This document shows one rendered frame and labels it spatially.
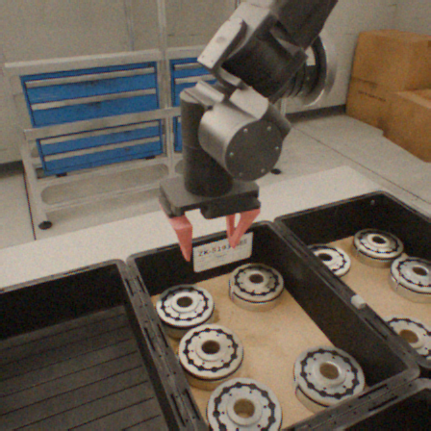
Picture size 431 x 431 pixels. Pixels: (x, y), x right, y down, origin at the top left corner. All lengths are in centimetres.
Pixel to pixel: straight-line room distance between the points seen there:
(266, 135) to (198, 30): 311
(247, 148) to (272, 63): 11
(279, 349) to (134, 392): 24
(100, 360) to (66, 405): 9
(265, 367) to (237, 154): 42
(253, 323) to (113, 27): 275
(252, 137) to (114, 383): 46
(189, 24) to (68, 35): 89
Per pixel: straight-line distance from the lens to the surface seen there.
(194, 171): 43
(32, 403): 70
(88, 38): 320
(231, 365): 64
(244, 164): 35
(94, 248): 116
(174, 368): 56
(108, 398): 67
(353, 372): 67
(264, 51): 41
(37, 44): 317
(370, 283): 87
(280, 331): 73
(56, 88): 235
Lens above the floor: 138
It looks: 34 degrees down
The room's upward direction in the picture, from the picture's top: straight up
